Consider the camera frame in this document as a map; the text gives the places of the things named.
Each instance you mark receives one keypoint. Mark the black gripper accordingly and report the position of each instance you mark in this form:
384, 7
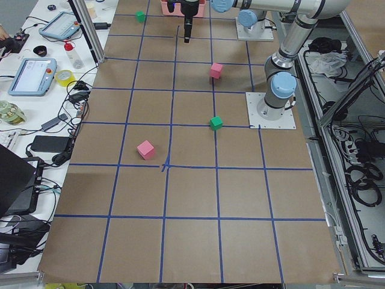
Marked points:
189, 9

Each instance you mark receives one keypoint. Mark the green cube near arm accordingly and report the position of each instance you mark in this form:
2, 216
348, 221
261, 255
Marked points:
216, 123

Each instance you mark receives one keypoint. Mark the green cube near bin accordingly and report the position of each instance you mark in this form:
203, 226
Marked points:
140, 16

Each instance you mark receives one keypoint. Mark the pink cube centre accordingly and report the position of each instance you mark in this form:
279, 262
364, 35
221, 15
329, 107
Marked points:
216, 71

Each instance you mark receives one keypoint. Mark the pink cube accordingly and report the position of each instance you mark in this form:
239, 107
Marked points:
216, 71
146, 150

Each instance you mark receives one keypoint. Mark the white paper cup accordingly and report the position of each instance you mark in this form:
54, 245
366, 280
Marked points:
91, 9

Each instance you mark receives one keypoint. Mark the red cap squeeze bottle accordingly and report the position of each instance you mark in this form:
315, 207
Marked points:
73, 55

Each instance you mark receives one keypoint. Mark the teach pendant far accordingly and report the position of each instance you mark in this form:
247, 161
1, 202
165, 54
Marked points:
61, 27

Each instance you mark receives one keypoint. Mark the teach pendant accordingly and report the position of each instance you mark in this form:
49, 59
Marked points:
34, 77
61, 27

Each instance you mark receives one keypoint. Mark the pink cube far side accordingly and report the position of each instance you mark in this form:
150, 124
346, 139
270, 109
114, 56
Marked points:
146, 150

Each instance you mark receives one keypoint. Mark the yellow tape roll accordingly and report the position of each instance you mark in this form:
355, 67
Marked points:
65, 78

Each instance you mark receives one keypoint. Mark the white crumpled cloth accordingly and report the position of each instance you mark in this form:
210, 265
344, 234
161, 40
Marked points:
329, 64

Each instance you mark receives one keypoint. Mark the black bowl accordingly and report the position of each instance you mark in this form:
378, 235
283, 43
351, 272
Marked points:
40, 50

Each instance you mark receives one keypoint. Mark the teach pendant near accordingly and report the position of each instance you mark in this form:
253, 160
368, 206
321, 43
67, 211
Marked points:
34, 77

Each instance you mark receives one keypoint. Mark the black power adapter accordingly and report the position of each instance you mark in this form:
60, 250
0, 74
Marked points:
46, 143

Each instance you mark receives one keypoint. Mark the green glass jar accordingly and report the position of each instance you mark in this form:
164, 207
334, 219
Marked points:
11, 113

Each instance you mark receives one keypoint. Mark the black laptop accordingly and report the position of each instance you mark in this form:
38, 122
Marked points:
20, 178

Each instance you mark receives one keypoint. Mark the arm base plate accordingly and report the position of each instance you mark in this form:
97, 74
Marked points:
261, 116
259, 32

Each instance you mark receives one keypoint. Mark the aluminium frame post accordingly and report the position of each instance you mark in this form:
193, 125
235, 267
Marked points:
87, 26

